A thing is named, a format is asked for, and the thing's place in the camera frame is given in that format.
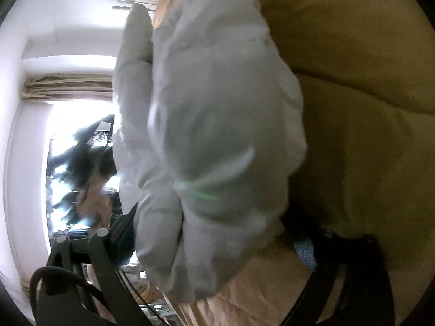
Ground person's left hand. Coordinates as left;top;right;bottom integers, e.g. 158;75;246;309
76;171;115;227

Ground black cable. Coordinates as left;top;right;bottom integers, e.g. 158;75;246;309
29;266;113;326

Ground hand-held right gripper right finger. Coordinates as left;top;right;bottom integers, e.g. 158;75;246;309
281;228;395;326

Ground beige curtain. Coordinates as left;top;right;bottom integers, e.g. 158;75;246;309
22;74;114;101

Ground white puffer jacket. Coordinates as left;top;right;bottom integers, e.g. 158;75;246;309
111;0;308;303

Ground tan bed blanket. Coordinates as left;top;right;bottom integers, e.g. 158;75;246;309
151;0;435;326

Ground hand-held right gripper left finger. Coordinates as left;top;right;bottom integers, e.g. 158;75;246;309
33;201;147;326

